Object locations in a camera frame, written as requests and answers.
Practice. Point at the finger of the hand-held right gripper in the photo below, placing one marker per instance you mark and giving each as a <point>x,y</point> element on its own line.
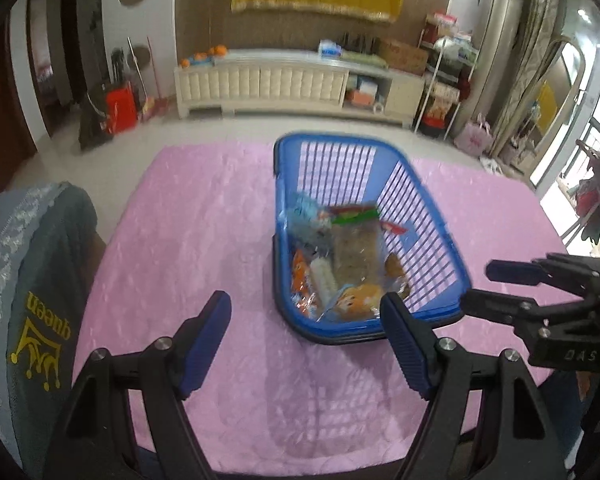
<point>515,271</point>
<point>500,307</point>

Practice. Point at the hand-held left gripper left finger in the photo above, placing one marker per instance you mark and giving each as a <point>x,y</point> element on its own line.
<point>207,345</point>

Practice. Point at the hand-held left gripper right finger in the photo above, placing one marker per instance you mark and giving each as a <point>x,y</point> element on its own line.
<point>405,345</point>

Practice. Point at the cracker packet with white strip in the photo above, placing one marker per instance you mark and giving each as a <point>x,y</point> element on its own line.
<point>324,280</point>

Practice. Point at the cracker packet with green end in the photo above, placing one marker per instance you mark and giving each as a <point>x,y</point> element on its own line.
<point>355,247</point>

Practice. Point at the orange snack packet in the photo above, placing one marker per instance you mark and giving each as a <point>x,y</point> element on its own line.
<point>301,282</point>

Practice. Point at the red snack packet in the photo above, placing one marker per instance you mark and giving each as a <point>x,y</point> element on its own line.
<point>394,228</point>

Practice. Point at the blue plastic basket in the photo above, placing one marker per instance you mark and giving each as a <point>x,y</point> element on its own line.
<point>350,170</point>

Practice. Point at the person's right hand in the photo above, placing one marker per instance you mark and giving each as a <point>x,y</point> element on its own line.
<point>587,384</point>

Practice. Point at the red hanging garment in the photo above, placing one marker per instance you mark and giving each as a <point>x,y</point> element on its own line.
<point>586,199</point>

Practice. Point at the pink tablecloth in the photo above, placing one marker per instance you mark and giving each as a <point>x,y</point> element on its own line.
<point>190,240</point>

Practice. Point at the pair of white slippers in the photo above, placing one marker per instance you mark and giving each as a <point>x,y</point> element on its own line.
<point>491,164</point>

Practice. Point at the pink bag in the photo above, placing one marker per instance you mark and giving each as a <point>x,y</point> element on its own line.
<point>472,137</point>

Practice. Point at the yellow towel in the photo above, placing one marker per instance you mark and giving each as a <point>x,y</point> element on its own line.
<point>547,101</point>

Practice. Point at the grey chair cover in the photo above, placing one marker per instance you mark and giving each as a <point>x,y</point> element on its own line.
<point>35,285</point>

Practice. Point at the white metal shelf rack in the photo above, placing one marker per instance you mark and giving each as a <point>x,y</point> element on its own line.
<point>445,80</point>

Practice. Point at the patterned beige curtain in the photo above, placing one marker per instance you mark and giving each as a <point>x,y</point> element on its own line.
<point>527,60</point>

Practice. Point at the white paper roll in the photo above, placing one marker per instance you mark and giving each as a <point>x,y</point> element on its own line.
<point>378,107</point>

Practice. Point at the silver tower air conditioner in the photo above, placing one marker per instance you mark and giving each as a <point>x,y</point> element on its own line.
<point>487,50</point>

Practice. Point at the orange box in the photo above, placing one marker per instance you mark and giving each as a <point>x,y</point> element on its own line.
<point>362,96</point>

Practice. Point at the brown cardboard box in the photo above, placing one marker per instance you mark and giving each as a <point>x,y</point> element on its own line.
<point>404,56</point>

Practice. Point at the broom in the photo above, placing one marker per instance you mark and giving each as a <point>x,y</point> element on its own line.
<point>155,105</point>

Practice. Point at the black bag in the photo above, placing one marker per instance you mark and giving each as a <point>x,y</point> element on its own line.
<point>94,120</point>

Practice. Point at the green folded cloth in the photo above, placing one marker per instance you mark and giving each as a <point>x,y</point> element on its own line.
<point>362,59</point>

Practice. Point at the white tv cabinet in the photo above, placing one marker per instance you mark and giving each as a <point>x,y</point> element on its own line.
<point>260,85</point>

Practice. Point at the black router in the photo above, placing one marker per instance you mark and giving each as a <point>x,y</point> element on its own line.
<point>357,42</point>

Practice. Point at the mop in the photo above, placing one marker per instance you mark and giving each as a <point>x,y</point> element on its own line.
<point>136,70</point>

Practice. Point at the blue tissue box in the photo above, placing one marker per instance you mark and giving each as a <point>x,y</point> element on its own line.
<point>330,48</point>

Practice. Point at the small round brown disc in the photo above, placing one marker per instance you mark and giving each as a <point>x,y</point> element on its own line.
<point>141,53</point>

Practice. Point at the brown wooden door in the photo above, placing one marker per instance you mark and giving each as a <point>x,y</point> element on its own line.
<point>5,125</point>

